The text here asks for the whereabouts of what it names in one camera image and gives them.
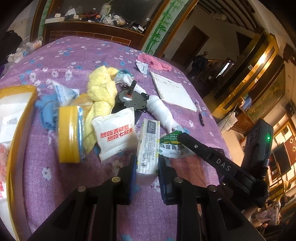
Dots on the white plastic bottle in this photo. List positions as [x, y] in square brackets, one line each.
[105, 10]

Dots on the lemon print tissue pack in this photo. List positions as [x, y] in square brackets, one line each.
[148, 152]

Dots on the white blue printed plastic bag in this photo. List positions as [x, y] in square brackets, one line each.
[64, 94]

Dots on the dark wooden cabinet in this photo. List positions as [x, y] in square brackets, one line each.
[129, 22]

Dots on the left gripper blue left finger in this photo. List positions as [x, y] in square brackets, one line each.
[90, 213]

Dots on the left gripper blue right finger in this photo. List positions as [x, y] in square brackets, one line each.
[203, 213]

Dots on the white towel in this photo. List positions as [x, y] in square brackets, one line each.
[157, 108]

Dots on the white red-text tissue pack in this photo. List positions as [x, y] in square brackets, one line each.
[115, 133]

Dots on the black sofa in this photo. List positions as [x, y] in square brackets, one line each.
[9, 45]

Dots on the black pen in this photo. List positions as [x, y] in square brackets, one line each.
[199, 113]

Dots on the green white snack bag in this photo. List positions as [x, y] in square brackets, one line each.
[171, 147]

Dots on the purple floral tablecloth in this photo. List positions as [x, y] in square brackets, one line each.
[80, 63]

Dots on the white paper booklet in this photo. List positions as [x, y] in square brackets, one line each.
[172, 92]

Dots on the white plastic pouch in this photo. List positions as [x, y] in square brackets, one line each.
[12, 108]

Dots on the clear plastic bag on sofa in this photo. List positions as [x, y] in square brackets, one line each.
[25, 48]

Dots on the small white crumpled wrapper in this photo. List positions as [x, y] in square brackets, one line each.
[142, 67]

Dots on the pink cloth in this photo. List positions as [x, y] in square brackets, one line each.
[154, 62]

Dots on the blue cloth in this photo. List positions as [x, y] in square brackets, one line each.
[48, 106]

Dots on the grey round metal device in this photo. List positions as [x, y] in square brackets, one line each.
[129, 98]

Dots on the yellow cardboard box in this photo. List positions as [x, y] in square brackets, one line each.
[13, 212]

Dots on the pink fluffy plush toy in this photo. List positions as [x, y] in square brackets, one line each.
[4, 154]

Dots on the yellow fluffy towel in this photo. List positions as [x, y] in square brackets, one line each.
[101, 97]

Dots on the yellow blue cloth pack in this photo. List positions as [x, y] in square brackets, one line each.
[70, 134]

